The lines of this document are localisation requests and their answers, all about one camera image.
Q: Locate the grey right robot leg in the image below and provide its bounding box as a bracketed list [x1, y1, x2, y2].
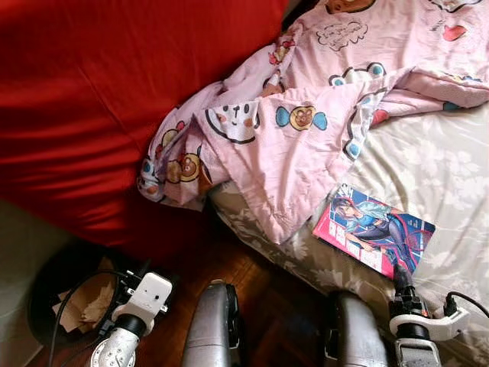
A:
[325, 291, 390, 367]

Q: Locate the pink and blue comic book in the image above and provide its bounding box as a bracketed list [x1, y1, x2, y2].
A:
[313, 183, 436, 280]

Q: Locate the black round waste bin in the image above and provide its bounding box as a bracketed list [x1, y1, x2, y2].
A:
[27, 241, 165, 360]

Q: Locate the bed with beige floral sheet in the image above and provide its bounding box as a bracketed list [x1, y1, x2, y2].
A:
[206, 103, 489, 367]

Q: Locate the pink cartoon print blanket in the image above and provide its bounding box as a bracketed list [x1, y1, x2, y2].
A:
[138, 0, 489, 245]

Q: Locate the brown cardboard piece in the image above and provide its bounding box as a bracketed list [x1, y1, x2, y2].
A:
[52, 271, 119, 333]

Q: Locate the red folded futon mattress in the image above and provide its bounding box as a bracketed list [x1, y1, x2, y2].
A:
[0, 0, 290, 253]

